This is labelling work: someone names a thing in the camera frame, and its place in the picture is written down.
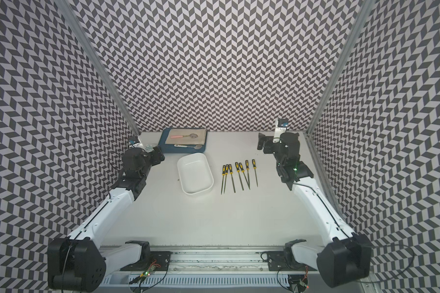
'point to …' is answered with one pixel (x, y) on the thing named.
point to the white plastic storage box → (195, 173)
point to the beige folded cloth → (186, 140)
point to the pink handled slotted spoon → (193, 135)
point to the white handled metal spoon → (196, 147)
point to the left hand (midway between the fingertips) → (152, 149)
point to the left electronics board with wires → (146, 273)
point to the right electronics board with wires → (298, 283)
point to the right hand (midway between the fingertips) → (271, 136)
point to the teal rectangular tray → (170, 148)
